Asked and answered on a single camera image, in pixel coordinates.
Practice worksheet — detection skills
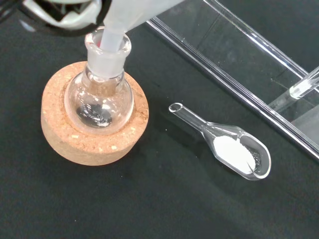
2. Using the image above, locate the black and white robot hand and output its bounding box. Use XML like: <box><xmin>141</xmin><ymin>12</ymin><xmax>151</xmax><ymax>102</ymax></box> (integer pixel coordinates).
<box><xmin>0</xmin><ymin>0</ymin><xmax>108</xmax><ymax>37</ymax></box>

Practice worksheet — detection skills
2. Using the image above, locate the small glass round-bottom flask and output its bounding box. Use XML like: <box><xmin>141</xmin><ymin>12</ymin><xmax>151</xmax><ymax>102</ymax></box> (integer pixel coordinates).
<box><xmin>64</xmin><ymin>27</ymin><xmax>135</xmax><ymax>136</ymax></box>

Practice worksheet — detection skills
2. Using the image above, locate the cork ring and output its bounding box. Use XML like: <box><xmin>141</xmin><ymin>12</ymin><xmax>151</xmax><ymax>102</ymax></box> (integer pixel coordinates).
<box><xmin>40</xmin><ymin>61</ymin><xmax>150</xmax><ymax>167</ymax></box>

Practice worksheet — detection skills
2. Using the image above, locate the clear acrylic funnel stand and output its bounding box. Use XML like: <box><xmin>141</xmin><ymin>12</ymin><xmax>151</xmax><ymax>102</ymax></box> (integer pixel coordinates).
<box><xmin>145</xmin><ymin>0</ymin><xmax>319</xmax><ymax>161</ymax></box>

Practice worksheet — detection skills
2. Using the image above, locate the glass weighing funnel with powder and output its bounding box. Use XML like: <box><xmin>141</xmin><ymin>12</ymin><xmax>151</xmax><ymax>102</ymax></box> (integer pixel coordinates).
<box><xmin>168</xmin><ymin>102</ymin><xmax>272</xmax><ymax>182</ymax></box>

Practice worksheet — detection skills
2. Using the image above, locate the black table cloth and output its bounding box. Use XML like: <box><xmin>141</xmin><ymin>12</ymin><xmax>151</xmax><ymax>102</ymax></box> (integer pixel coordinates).
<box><xmin>0</xmin><ymin>0</ymin><xmax>319</xmax><ymax>239</ymax></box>

